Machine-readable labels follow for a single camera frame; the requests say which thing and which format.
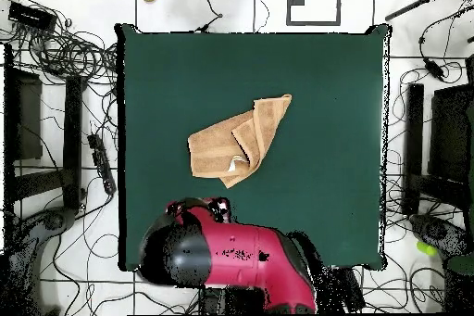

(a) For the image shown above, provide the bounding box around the tan terry towel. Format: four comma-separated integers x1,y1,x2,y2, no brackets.
187,94,293,190

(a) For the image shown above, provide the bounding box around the dark green table cloth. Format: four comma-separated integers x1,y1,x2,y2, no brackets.
115,23,393,272

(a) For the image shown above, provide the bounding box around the wide black power strip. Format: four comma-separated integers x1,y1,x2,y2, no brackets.
325,266,368,313

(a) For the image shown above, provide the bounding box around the grey tripod base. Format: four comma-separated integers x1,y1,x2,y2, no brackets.
408,212,474,258
0,206,77,315

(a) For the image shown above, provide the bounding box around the black hub box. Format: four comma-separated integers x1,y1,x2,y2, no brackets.
7,0,58,32

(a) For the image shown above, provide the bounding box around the black cable with plug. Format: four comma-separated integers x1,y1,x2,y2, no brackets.
189,0,224,32

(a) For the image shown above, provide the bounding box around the black frame stand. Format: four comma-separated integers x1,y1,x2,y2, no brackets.
2,44,88,217
401,54,474,217

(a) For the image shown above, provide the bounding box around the tangled black cable bundle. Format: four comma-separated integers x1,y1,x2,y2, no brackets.
0,0,119,87

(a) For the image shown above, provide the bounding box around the black power adapter with cable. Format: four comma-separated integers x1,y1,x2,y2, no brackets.
418,4,474,83

